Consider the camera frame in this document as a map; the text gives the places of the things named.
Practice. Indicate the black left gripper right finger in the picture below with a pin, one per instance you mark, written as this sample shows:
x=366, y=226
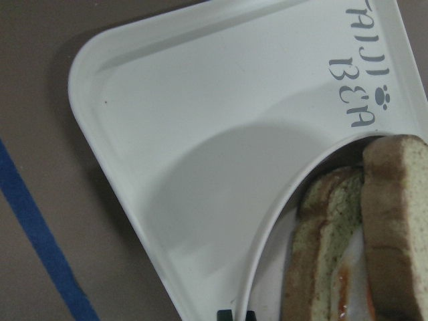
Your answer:
x=250, y=316

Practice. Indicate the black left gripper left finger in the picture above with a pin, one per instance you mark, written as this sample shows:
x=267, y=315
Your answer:
x=224, y=315

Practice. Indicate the white round plate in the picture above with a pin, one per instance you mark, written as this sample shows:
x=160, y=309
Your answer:
x=271, y=251

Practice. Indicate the fried egg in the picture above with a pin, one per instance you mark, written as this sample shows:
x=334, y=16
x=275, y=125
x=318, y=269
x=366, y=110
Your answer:
x=350, y=297

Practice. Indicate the bread slice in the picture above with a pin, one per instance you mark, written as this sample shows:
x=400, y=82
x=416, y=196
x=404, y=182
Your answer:
x=394, y=216
x=329, y=214

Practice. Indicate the cream bear tray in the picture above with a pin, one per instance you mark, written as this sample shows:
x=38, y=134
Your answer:
x=200, y=117

